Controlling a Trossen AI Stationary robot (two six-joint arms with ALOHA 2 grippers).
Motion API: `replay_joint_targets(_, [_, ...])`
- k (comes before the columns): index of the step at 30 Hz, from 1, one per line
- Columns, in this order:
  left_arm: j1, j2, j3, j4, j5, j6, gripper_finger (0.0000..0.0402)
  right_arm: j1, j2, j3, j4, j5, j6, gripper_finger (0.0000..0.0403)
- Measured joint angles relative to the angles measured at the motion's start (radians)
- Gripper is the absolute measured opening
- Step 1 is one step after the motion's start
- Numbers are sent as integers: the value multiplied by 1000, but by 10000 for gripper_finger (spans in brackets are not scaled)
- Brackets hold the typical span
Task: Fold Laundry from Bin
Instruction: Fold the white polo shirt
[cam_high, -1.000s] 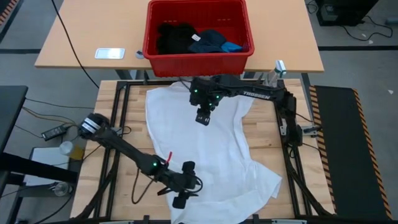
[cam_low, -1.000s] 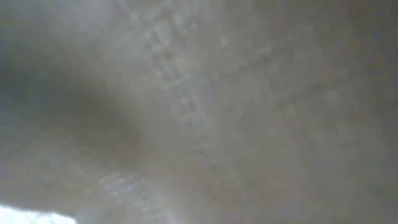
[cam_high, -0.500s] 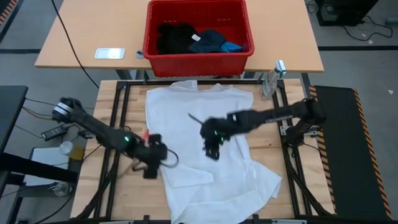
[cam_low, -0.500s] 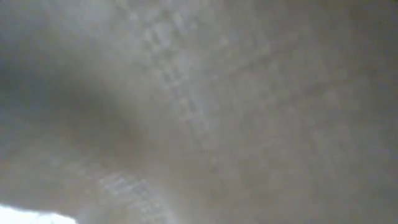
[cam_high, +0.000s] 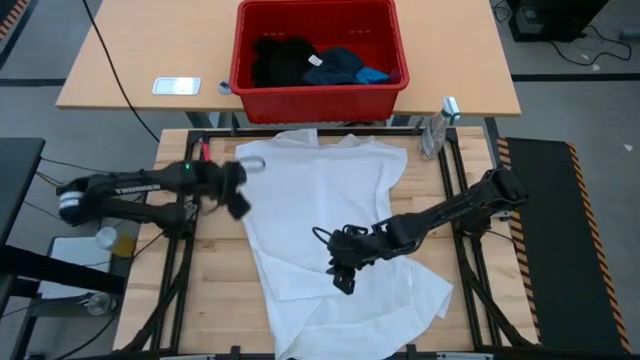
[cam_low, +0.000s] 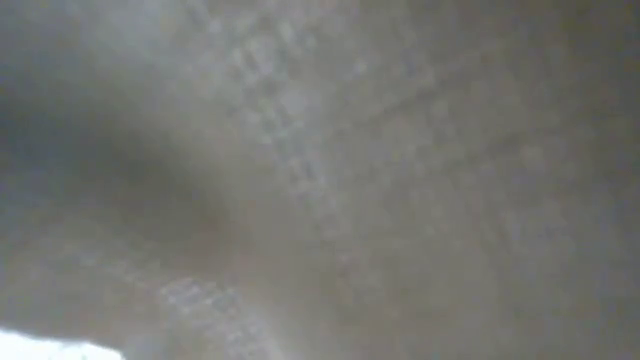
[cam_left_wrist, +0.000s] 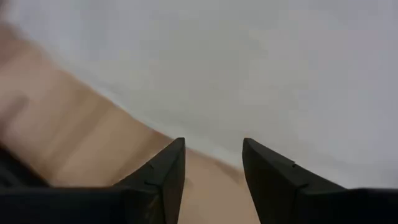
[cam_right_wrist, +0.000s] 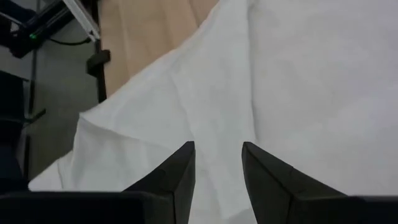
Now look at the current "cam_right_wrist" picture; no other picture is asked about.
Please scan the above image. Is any black device with green light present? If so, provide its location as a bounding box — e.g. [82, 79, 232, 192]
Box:
[0, 0, 77, 59]

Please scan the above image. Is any silver aluminium bar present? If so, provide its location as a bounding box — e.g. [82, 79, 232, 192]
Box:
[62, 0, 101, 42]

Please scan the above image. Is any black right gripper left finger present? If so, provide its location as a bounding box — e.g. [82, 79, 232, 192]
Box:
[123, 141, 196, 224]

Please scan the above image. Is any white shirt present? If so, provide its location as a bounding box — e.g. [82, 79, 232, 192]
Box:
[27, 0, 398, 224]

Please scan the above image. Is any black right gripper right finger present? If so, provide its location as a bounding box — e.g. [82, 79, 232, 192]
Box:
[241, 141, 348, 224]

